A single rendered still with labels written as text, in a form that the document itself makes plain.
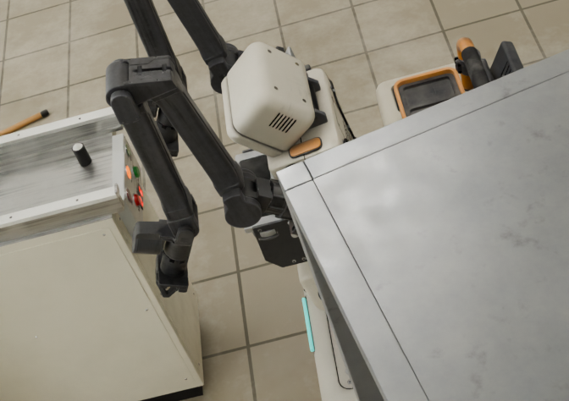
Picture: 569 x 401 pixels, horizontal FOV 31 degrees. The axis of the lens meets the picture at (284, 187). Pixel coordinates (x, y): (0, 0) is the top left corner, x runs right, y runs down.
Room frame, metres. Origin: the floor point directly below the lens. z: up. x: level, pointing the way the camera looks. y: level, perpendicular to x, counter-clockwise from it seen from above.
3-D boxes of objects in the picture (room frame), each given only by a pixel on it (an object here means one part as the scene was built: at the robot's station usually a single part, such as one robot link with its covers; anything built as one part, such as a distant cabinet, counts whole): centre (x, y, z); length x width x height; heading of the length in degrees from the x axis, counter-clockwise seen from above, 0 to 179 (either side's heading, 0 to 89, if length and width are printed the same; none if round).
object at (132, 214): (1.95, 0.37, 0.77); 0.24 x 0.04 x 0.14; 173
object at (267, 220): (1.73, 0.02, 0.77); 0.28 x 0.16 x 0.22; 173
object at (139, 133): (1.54, 0.22, 1.18); 0.11 x 0.06 x 0.43; 173
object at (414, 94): (1.68, -0.38, 0.87); 0.23 x 0.15 x 0.11; 173
